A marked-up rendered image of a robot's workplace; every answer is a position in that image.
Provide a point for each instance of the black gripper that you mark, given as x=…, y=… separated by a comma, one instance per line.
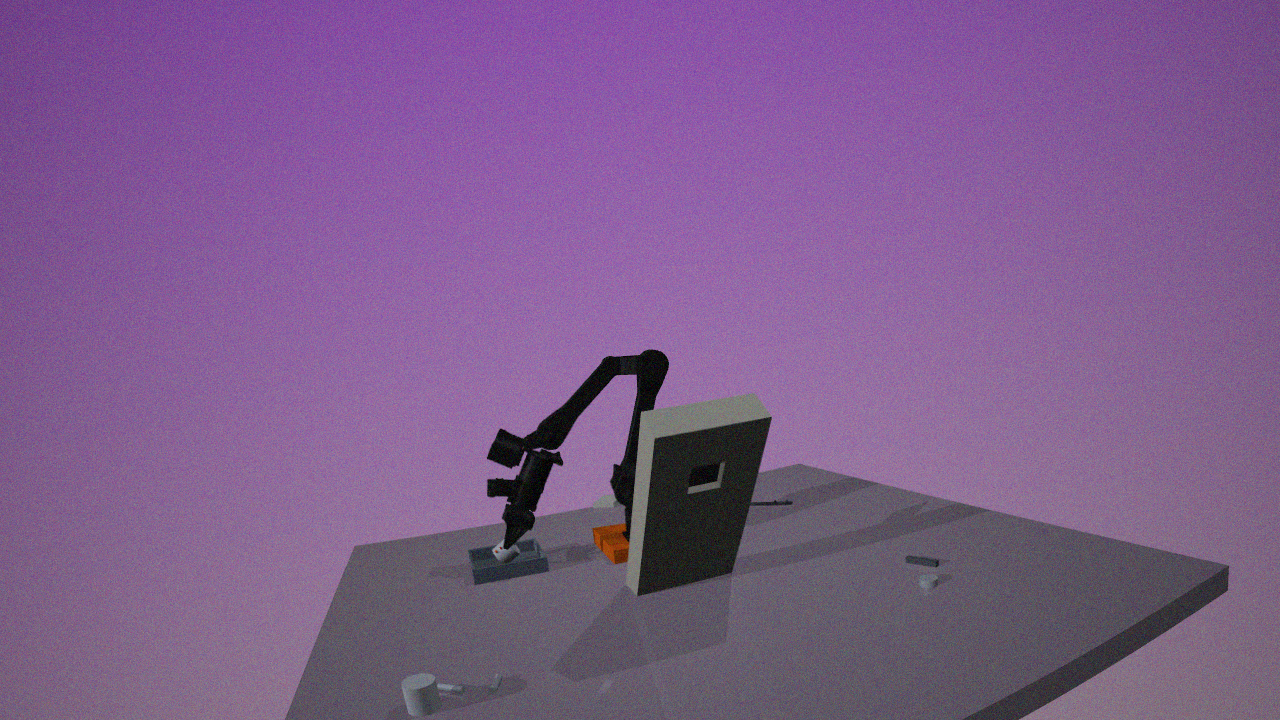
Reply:
x=517, y=515

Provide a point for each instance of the white cylinder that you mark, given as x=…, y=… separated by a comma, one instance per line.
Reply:
x=506, y=556

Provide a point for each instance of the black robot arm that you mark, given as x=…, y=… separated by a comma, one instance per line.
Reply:
x=650, y=366

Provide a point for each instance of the grey service panel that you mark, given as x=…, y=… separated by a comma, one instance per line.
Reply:
x=696, y=470

